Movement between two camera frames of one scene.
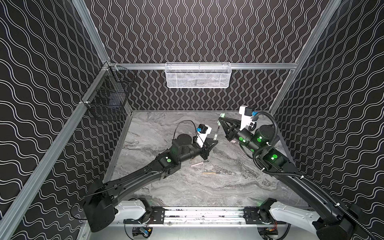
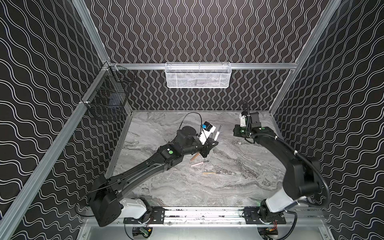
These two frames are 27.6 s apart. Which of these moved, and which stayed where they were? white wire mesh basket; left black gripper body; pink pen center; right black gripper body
Moved: right black gripper body
Stayed: white wire mesh basket; left black gripper body; pink pen center
